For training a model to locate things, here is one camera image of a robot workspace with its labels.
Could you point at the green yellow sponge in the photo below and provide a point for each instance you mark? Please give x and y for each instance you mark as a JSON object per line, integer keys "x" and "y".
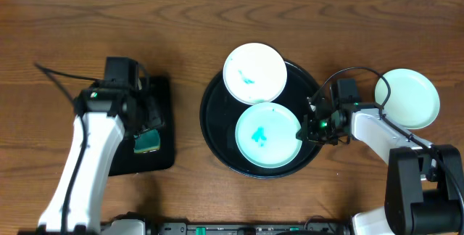
{"x": 148, "y": 141}

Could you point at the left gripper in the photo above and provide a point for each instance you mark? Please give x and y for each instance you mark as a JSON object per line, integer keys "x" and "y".
{"x": 151, "y": 117}

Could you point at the white plate with stain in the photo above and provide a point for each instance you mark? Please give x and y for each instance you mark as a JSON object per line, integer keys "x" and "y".
{"x": 254, "y": 73}

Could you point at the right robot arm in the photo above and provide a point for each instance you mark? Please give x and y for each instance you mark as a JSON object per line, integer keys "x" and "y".
{"x": 424, "y": 186}

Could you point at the mint plate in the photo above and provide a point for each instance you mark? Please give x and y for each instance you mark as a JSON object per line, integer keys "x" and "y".
{"x": 266, "y": 135}
{"x": 414, "y": 101}

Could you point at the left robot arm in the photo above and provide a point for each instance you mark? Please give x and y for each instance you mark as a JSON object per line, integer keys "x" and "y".
{"x": 115, "y": 133}

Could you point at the mint plate front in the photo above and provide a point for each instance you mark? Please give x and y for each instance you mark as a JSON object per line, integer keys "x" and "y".
{"x": 414, "y": 101}

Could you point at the black rectangular tray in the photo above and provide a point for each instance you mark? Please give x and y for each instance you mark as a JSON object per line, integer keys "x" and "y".
{"x": 126, "y": 161}

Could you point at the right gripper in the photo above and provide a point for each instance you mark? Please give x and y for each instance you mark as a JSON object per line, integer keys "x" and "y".
{"x": 308, "y": 132}

